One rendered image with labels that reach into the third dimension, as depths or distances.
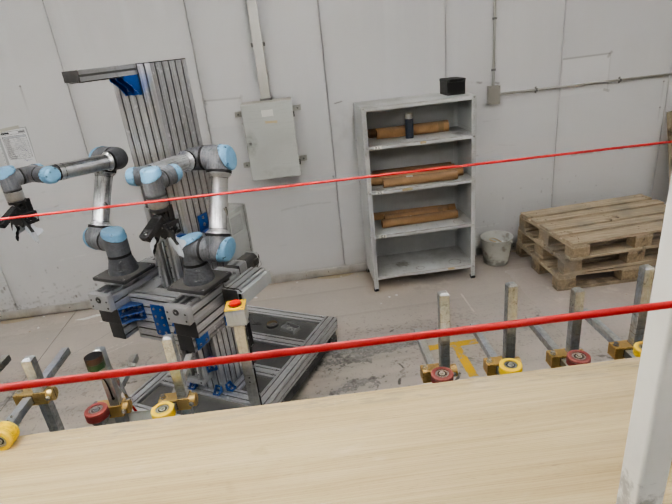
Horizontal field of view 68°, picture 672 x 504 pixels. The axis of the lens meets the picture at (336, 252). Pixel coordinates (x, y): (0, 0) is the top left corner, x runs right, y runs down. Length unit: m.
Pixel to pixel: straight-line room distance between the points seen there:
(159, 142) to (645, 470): 2.21
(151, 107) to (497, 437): 1.97
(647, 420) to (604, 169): 4.45
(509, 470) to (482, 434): 0.14
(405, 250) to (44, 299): 3.33
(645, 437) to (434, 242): 3.95
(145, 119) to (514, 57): 3.15
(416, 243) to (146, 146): 2.86
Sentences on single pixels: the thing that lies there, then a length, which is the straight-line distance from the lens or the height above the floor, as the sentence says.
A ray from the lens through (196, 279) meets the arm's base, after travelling 2.43.
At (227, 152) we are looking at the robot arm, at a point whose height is 1.62.
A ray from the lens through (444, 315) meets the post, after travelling 1.86.
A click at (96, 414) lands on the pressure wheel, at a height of 0.91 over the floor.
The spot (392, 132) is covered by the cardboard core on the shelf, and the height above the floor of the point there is 1.30.
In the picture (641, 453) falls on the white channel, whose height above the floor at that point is 1.38.
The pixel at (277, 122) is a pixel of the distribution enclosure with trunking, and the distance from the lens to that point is 4.05.
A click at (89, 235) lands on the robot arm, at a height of 1.24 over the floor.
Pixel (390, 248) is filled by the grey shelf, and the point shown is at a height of 0.20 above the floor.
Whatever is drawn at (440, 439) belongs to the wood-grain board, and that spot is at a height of 0.90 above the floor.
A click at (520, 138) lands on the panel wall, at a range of 4.80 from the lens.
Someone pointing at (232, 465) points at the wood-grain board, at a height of 0.90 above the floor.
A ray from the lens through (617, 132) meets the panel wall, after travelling 5.26.
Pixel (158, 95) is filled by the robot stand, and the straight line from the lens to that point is 2.49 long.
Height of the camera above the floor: 2.03
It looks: 23 degrees down
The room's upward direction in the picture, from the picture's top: 6 degrees counter-clockwise
